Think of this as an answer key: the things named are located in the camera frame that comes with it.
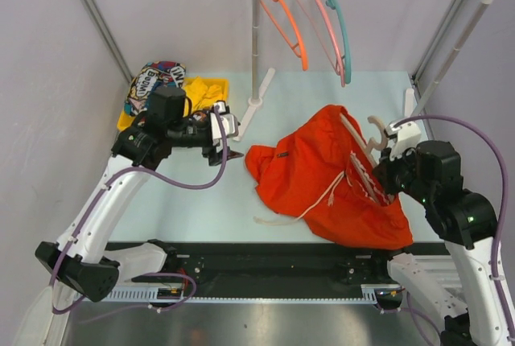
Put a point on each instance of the teal hanger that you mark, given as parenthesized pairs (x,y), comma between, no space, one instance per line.
(345,71)

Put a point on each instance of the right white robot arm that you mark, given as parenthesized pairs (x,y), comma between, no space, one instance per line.
(466,222)

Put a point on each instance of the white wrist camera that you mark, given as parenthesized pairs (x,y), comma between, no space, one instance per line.
(404,137)
(221,118)

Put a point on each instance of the white slotted cable duct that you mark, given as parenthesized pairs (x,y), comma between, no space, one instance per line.
(164,294)

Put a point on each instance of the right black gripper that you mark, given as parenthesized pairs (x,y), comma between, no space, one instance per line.
(382,170)

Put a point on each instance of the comic print shorts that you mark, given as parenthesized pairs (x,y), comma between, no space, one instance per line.
(150,77)

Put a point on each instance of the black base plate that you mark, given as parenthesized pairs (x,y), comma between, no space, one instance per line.
(280,271)

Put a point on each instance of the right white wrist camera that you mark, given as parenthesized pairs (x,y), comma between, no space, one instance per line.
(404,137)

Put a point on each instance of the pink hanger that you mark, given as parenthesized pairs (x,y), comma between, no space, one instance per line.
(324,23)

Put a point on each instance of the yellow shorts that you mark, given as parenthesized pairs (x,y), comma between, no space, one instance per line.
(203,92)

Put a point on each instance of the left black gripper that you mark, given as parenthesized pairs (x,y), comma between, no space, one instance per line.
(214,158)

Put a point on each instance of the orange shorts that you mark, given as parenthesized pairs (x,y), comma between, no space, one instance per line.
(309,176)

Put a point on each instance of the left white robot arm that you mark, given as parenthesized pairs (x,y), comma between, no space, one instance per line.
(79,258)

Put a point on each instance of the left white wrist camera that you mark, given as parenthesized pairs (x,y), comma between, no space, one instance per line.
(221,118)

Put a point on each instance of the beige hanger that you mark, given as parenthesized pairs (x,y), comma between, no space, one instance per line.
(367,148)

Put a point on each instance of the aluminium frame rail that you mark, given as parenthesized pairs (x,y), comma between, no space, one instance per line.
(441,268)

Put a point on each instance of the yellow plastic bin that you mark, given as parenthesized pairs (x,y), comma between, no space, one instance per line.
(202,92)

